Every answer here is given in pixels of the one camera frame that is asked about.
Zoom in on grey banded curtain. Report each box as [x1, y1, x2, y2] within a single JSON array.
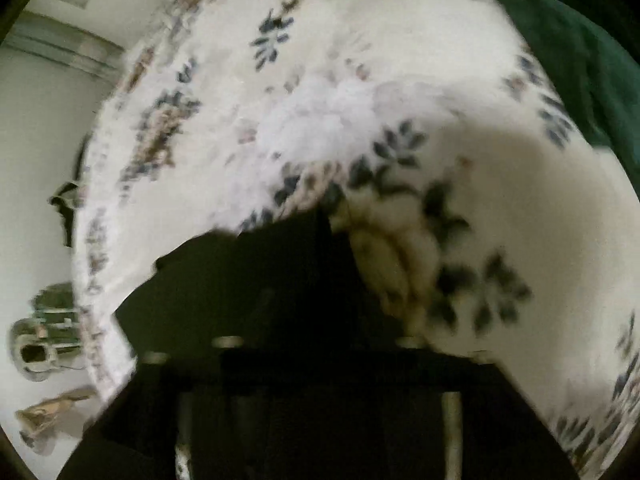
[[5, 0, 126, 81]]

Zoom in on floor fan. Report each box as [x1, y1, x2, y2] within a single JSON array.
[[7, 317, 67, 382]]

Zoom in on green rack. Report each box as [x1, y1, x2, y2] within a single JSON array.
[[32, 282, 82, 346]]

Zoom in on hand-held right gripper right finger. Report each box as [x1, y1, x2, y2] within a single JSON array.
[[320, 209, 506, 391]]

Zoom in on floral bedspread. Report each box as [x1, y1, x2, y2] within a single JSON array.
[[70, 0, 640, 480]]

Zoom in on teal plush blanket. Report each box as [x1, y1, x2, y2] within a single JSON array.
[[292, 0, 640, 197]]

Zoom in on straw broom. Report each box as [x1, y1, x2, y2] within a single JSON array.
[[15, 385, 99, 454]]

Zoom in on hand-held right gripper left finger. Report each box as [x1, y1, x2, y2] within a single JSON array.
[[145, 240, 323, 391]]

